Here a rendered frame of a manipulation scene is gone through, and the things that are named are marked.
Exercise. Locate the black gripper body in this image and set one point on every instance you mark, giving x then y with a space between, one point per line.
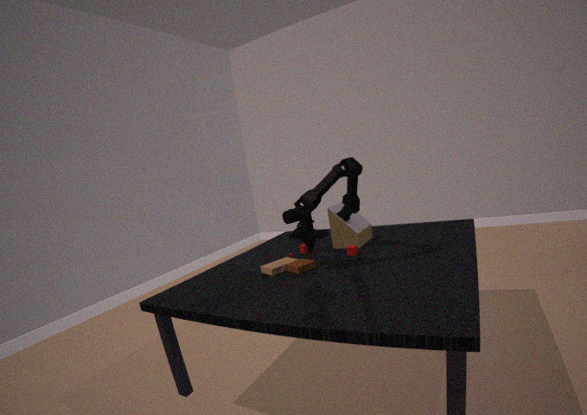
312 234

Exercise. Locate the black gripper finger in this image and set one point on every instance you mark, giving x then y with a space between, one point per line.
305 242
311 244

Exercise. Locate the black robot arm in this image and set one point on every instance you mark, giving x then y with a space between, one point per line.
312 198

